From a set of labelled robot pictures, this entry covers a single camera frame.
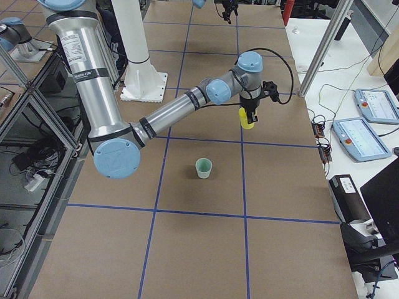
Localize aluminium frame post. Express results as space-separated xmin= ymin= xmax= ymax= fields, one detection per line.
xmin=299 ymin=0 xmax=353 ymax=98

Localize black power box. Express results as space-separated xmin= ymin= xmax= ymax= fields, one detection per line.
xmin=329 ymin=174 xmax=371 ymax=224

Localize red cylinder bottle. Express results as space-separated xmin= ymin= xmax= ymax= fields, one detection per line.
xmin=282 ymin=0 xmax=295 ymax=26

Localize black monitor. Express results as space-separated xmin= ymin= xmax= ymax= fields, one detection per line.
xmin=360 ymin=158 xmax=398 ymax=243

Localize green plastic cup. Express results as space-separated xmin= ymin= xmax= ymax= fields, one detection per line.
xmin=195 ymin=158 xmax=213 ymax=179

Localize yellow plastic cup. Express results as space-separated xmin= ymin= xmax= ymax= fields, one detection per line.
xmin=239 ymin=107 xmax=254 ymax=130

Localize blue teach pendant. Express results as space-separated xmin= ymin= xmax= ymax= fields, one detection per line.
xmin=332 ymin=117 xmax=392 ymax=162
xmin=355 ymin=89 xmax=398 ymax=125

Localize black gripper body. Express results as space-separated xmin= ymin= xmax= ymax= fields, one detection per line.
xmin=221 ymin=0 xmax=234 ymax=7
xmin=239 ymin=95 xmax=260 ymax=113

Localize near blue teach pendant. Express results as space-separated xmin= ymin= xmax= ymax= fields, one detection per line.
xmin=332 ymin=117 xmax=392 ymax=162

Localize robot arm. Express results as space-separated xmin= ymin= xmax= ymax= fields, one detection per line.
xmin=41 ymin=1 xmax=263 ymax=179
xmin=192 ymin=0 xmax=239 ymax=24

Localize seated person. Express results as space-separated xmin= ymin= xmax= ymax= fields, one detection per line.
xmin=97 ymin=6 xmax=128 ymax=78

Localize far blue teach pendant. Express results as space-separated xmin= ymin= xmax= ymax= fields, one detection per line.
xmin=355 ymin=89 xmax=398 ymax=125

